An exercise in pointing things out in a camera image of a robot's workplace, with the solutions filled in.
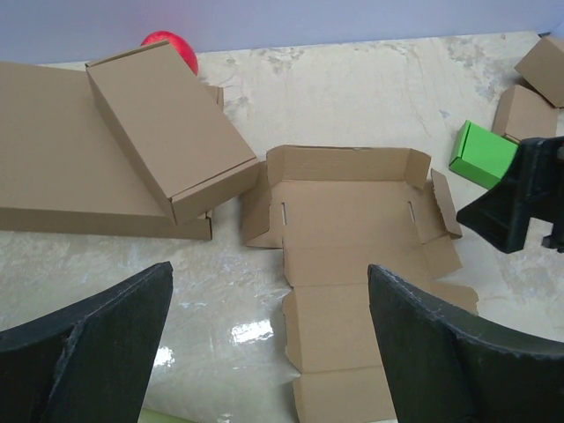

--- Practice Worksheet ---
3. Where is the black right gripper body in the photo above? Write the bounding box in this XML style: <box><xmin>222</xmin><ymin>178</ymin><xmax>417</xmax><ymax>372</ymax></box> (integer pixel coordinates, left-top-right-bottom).
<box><xmin>504</xmin><ymin>137</ymin><xmax>563</xmax><ymax>252</ymax></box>

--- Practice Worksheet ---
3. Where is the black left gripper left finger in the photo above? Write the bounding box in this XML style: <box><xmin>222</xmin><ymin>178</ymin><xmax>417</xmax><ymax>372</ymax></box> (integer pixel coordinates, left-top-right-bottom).
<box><xmin>1</xmin><ymin>262</ymin><xmax>173</xmax><ymax>422</ymax></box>

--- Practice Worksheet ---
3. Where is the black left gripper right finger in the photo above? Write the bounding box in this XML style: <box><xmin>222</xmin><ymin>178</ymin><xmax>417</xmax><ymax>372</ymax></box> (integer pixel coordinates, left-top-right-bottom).
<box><xmin>367</xmin><ymin>265</ymin><xmax>563</xmax><ymax>422</ymax></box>

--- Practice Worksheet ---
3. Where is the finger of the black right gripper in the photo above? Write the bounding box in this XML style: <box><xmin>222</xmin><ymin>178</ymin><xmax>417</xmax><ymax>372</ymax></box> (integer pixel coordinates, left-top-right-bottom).
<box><xmin>456</xmin><ymin>179</ymin><xmax>529</xmax><ymax>253</ymax></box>

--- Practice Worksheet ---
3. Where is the brown cardboard box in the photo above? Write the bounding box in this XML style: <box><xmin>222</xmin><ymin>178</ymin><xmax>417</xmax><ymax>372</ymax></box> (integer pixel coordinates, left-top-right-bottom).
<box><xmin>241</xmin><ymin>145</ymin><xmax>479</xmax><ymax>422</ymax></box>

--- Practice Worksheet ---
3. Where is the flat small brown box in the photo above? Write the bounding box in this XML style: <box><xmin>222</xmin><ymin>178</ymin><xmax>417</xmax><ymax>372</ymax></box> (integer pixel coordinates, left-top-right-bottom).
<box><xmin>492</xmin><ymin>78</ymin><xmax>559</xmax><ymax>144</ymax></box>

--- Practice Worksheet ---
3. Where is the green paper box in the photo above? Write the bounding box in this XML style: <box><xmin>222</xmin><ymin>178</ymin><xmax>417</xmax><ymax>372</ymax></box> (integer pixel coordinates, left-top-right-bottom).
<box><xmin>449</xmin><ymin>121</ymin><xmax>517</xmax><ymax>189</ymax></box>

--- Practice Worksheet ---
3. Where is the small brown cube box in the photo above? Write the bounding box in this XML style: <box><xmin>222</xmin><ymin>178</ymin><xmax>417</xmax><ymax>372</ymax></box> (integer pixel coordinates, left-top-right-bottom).
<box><xmin>515</xmin><ymin>35</ymin><xmax>564</xmax><ymax>108</ymax></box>

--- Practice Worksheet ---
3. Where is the large flat brown box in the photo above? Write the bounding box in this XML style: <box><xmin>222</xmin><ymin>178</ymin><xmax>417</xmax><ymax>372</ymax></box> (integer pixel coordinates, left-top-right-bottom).
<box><xmin>1</xmin><ymin>62</ymin><xmax>212</xmax><ymax>241</ymax></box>

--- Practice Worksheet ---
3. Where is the medium brown box on top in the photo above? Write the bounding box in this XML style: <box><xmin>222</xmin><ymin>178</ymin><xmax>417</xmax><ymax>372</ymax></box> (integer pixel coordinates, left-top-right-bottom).
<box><xmin>85</xmin><ymin>41</ymin><xmax>259</xmax><ymax>226</ymax></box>

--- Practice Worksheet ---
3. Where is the red apple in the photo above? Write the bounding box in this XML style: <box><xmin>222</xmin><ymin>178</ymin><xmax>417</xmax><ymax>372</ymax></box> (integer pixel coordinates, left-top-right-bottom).
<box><xmin>141</xmin><ymin>31</ymin><xmax>199</xmax><ymax>76</ymax></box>

